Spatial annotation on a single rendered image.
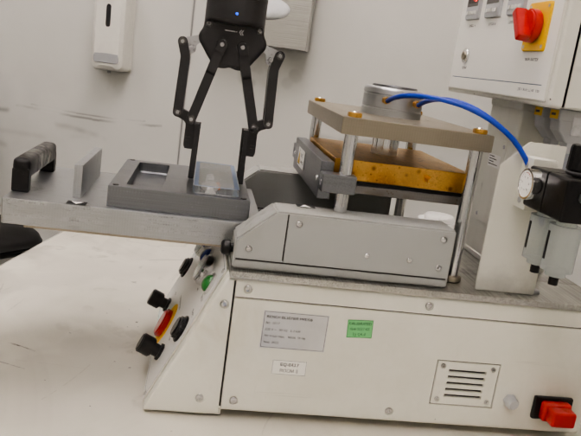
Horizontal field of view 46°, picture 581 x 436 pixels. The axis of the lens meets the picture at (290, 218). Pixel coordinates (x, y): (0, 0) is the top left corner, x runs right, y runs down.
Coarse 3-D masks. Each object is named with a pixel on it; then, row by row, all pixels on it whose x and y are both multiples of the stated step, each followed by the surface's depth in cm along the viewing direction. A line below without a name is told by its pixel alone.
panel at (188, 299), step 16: (192, 256) 107; (224, 256) 83; (192, 272) 98; (224, 272) 78; (176, 288) 103; (192, 288) 91; (208, 288) 79; (176, 304) 95; (192, 304) 85; (192, 320) 79; (160, 336) 92; (176, 336) 81; (160, 368) 81
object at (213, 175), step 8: (200, 168) 93; (208, 168) 94; (216, 168) 95; (224, 168) 96; (232, 168) 97; (200, 176) 87; (208, 176) 87; (216, 176) 88; (224, 176) 89; (232, 176) 90; (200, 184) 82; (208, 184) 82; (216, 184) 83; (224, 184) 84; (232, 184) 84
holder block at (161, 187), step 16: (128, 160) 97; (128, 176) 85; (144, 176) 94; (160, 176) 96; (176, 176) 90; (112, 192) 79; (128, 192) 79; (144, 192) 79; (160, 192) 80; (176, 192) 80; (192, 192) 81; (240, 192) 85; (144, 208) 80; (160, 208) 80; (176, 208) 80; (192, 208) 81; (208, 208) 81; (224, 208) 81; (240, 208) 81
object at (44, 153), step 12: (48, 144) 91; (24, 156) 81; (36, 156) 83; (48, 156) 89; (12, 168) 80; (24, 168) 80; (36, 168) 83; (48, 168) 93; (12, 180) 80; (24, 180) 80
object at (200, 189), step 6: (234, 168) 97; (198, 186) 81; (204, 186) 81; (198, 192) 81; (204, 192) 81; (210, 192) 81; (216, 192) 81; (222, 192) 81; (228, 192) 81; (234, 192) 81
